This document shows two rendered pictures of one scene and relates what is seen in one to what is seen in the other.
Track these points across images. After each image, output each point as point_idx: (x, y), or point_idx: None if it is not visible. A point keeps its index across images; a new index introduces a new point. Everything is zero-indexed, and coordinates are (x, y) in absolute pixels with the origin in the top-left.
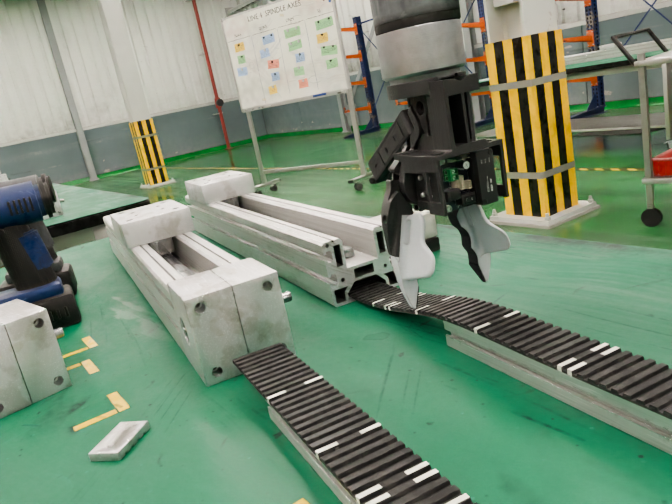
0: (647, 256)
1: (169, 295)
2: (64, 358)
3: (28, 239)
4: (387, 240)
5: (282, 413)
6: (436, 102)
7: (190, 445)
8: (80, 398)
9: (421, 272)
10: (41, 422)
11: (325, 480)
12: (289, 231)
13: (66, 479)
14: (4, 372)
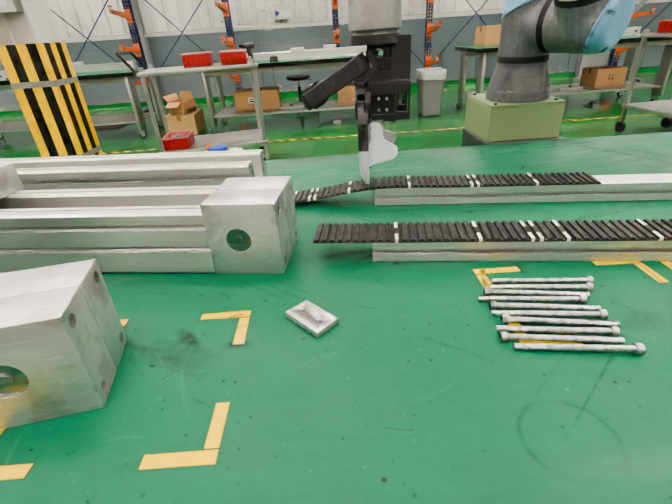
0: None
1: (199, 217)
2: None
3: None
4: (361, 141)
5: (423, 239)
6: (401, 48)
7: (362, 292)
8: (174, 335)
9: (387, 157)
10: (181, 364)
11: (468, 258)
12: (179, 166)
13: (329, 353)
14: (95, 342)
